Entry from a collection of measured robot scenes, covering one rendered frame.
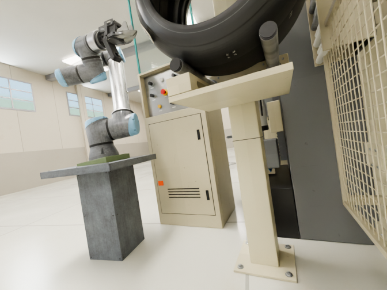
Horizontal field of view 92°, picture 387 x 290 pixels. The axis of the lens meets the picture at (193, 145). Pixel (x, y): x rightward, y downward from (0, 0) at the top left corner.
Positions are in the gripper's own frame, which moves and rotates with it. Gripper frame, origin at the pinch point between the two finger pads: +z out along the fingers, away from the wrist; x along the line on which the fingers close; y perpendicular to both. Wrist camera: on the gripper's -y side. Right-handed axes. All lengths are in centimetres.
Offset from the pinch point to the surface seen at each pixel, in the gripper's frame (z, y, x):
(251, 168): 44, -61, 26
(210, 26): 38.9, -13.3, -12.5
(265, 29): 53, -18, -11
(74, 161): -645, -134, 361
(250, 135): 43, -46, 26
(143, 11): 15.1, -2.0, -12.1
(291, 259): 61, -106, 33
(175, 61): 26.5, -20.4, -11.3
